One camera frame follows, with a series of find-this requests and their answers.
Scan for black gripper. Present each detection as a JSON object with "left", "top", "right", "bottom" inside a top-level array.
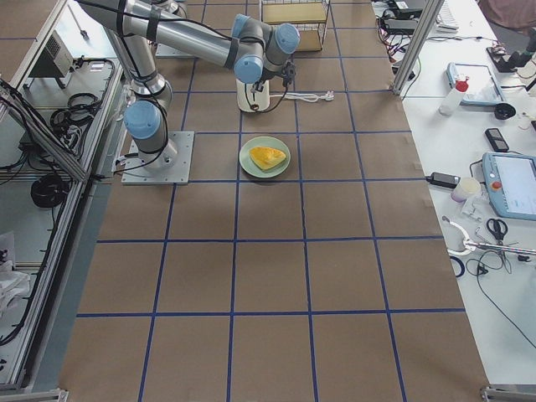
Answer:
[{"left": 250, "top": 80, "right": 268, "bottom": 94}]

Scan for white two-slot toaster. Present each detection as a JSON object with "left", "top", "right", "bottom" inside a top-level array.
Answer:
[{"left": 235, "top": 79, "right": 270, "bottom": 113}]

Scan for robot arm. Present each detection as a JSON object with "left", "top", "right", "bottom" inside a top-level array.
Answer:
[
  {"left": 148, "top": 0, "right": 188, "bottom": 18},
  {"left": 80, "top": 1, "right": 300, "bottom": 173}
]

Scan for light green plate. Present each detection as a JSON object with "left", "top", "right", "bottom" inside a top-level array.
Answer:
[{"left": 239, "top": 136, "right": 291, "bottom": 178}]

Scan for golden triangular pastry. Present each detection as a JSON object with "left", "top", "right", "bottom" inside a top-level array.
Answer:
[{"left": 249, "top": 147, "right": 286, "bottom": 171}]

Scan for white bottle red cap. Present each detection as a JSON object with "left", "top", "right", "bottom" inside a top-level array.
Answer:
[{"left": 438, "top": 75, "right": 469, "bottom": 116}]

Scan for black power adapter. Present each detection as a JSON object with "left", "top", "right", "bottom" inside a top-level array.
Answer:
[{"left": 425, "top": 172, "right": 461, "bottom": 189}]

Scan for blue teach pendant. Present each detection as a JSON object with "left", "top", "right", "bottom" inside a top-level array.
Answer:
[
  {"left": 469, "top": 152, "right": 535, "bottom": 221},
  {"left": 446, "top": 62, "right": 506, "bottom": 106}
]

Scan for white cup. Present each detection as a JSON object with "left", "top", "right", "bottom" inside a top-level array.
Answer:
[{"left": 451, "top": 177, "right": 482, "bottom": 203}]

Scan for black phone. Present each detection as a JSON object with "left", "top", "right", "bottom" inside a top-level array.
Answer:
[{"left": 485, "top": 128, "right": 509, "bottom": 152}]

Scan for black scissors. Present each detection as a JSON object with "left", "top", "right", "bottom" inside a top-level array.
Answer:
[{"left": 486, "top": 218, "right": 508, "bottom": 245}]

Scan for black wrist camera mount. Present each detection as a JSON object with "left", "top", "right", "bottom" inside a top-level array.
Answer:
[{"left": 281, "top": 60, "right": 296, "bottom": 89}]

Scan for white power cord with plug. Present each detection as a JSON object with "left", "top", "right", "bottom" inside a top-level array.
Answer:
[{"left": 268, "top": 90, "right": 337, "bottom": 104}]

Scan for wire and wood basket shelf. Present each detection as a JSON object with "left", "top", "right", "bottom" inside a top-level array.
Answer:
[{"left": 259, "top": 0, "right": 332, "bottom": 54}]

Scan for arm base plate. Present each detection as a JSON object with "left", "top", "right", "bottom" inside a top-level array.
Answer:
[
  {"left": 121, "top": 131, "right": 194, "bottom": 185},
  {"left": 156, "top": 44, "right": 193, "bottom": 59}
]

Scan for aluminium frame post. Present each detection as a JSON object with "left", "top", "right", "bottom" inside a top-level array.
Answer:
[{"left": 391, "top": 0, "right": 444, "bottom": 95}]

